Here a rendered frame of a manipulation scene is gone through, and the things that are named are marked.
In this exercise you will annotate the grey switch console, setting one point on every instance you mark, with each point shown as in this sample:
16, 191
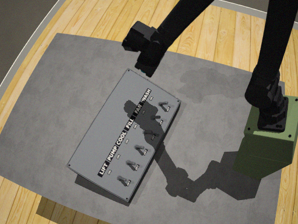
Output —
129, 128

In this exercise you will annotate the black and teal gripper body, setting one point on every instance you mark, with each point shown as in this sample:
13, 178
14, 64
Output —
150, 68

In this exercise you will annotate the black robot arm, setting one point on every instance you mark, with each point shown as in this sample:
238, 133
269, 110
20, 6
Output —
263, 86

